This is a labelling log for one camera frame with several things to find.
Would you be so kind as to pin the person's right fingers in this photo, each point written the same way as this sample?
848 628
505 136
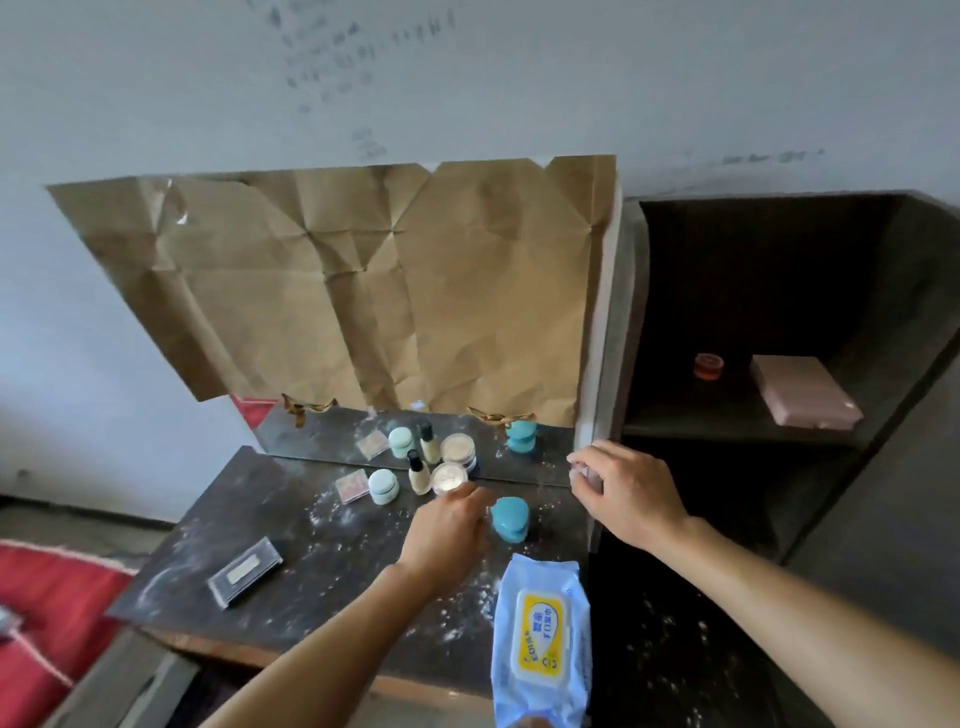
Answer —
594 469

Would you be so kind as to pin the blue round jar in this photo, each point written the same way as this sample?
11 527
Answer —
511 519

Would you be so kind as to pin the pink flat box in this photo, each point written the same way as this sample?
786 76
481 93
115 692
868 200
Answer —
806 391

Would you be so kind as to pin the white wipe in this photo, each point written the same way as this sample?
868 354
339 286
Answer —
579 474

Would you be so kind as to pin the person's left thumb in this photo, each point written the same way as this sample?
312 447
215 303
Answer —
486 501

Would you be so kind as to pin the person's left hand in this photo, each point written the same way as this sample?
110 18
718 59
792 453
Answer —
442 540

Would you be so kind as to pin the person's left forearm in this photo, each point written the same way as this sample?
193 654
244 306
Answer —
337 652

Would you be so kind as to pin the small red round jar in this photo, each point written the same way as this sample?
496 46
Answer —
708 366

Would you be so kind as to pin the clear loose powder jar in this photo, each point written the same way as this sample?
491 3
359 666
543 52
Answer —
447 477

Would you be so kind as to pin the dark dressing table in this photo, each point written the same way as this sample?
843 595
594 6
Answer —
300 540

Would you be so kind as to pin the red cloth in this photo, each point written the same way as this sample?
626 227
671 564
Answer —
52 600

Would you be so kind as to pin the blue wet wipes pack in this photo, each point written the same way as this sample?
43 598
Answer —
541 637

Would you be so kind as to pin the pink square compact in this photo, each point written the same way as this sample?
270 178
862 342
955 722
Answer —
352 487

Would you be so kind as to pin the mint green cream jar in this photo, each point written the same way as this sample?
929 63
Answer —
383 487

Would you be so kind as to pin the dark open shelf cabinet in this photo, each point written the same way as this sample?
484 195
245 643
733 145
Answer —
750 285

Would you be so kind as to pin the gold mirror ornament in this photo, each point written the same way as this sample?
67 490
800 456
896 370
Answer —
306 408
501 415

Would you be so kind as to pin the person's right forearm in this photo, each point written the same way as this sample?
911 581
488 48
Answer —
787 607

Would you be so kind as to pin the person's right hand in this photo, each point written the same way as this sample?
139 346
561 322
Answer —
634 495

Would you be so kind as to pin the crumpled brown paper sheet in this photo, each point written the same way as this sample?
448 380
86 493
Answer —
360 285

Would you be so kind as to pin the foundation bottle with black cap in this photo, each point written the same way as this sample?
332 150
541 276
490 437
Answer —
418 474

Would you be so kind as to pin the black rectangular makeup case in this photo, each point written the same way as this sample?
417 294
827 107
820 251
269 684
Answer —
244 572

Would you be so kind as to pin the grey furniture panel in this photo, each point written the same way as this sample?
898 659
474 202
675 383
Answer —
120 686

